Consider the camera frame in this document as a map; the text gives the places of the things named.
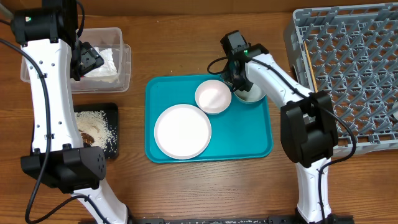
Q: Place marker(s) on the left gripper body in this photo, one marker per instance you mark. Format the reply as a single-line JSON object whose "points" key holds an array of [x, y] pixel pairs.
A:
{"points": [[86, 60]]}

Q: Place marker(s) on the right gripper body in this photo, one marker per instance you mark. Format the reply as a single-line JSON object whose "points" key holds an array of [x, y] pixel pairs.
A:
{"points": [[237, 80]]}

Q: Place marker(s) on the white napkin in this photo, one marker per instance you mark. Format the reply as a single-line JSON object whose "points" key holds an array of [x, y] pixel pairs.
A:
{"points": [[108, 68]]}

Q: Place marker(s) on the grey-green bowl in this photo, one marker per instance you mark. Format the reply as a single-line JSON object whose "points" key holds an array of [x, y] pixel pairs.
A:
{"points": [[254, 95]]}

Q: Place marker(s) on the pink shallow bowl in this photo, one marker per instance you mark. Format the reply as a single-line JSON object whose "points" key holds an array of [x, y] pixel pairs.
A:
{"points": [[213, 96]]}

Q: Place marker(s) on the rice grains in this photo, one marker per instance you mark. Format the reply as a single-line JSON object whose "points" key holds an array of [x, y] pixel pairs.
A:
{"points": [[97, 125]]}

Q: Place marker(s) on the large white plate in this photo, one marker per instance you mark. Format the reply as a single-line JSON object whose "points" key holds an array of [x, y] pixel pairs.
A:
{"points": [[182, 131]]}

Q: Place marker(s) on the wooden chopstick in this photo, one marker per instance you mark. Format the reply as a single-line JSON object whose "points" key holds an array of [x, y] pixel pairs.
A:
{"points": [[310, 67]]}

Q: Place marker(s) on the brown food scrap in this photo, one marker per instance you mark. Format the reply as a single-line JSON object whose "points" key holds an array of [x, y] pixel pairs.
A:
{"points": [[87, 139]]}

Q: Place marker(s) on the small white cup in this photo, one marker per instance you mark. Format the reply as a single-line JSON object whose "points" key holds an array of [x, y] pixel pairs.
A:
{"points": [[394, 110]]}

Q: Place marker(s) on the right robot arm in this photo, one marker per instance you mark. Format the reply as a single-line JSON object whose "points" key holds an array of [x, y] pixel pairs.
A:
{"points": [[308, 129]]}

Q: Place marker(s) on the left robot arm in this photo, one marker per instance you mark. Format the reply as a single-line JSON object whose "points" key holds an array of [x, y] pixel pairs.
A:
{"points": [[49, 40]]}

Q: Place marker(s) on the grey dishwasher rack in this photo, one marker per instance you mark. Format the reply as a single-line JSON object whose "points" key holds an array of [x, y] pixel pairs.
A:
{"points": [[353, 50]]}

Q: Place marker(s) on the clear plastic bin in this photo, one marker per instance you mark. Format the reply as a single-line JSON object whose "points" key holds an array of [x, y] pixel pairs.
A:
{"points": [[118, 62]]}

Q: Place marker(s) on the teal serving tray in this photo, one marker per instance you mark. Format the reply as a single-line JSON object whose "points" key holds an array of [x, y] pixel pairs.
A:
{"points": [[242, 131]]}

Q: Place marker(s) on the black plastic tray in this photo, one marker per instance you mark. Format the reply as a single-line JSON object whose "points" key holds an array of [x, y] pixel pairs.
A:
{"points": [[111, 110]]}

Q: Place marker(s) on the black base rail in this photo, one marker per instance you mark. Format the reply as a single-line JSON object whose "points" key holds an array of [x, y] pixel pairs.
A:
{"points": [[280, 219]]}

